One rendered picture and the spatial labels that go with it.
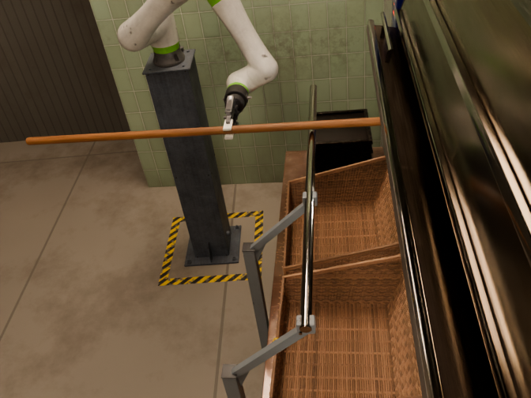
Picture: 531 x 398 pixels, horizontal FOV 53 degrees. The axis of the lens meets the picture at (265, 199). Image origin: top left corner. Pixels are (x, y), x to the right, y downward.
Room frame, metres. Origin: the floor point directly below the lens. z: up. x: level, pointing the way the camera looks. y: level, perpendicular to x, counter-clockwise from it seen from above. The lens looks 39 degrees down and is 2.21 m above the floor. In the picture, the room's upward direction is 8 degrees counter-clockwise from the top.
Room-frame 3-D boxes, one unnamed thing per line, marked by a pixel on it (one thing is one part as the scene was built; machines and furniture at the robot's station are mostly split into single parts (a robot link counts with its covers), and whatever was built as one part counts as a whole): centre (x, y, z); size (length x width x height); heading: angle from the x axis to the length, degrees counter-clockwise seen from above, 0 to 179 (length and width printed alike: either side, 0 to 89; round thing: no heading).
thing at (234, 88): (1.93, 0.05, 1.20); 0.12 x 0.06 x 0.09; 81
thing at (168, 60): (2.44, 0.34, 1.23); 0.26 x 0.15 x 0.06; 174
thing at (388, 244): (1.65, -0.30, 0.72); 0.56 x 0.49 x 0.28; 171
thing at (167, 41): (2.38, 0.36, 1.36); 0.16 x 0.13 x 0.19; 140
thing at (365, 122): (1.69, 0.04, 1.20); 1.71 x 0.03 x 0.03; 80
